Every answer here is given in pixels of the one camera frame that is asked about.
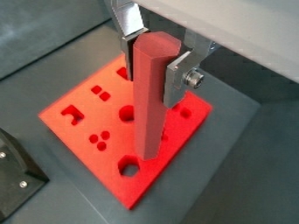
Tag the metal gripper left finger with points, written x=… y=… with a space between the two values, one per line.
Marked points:
x=130 y=26

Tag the red shape-sorter block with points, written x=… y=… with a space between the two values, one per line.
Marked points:
x=93 y=120

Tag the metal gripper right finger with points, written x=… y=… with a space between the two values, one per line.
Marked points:
x=183 y=72

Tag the red hexagonal peg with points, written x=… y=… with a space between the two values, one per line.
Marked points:
x=155 y=49

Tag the black curved peg holder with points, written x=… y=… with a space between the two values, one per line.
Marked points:
x=22 y=176

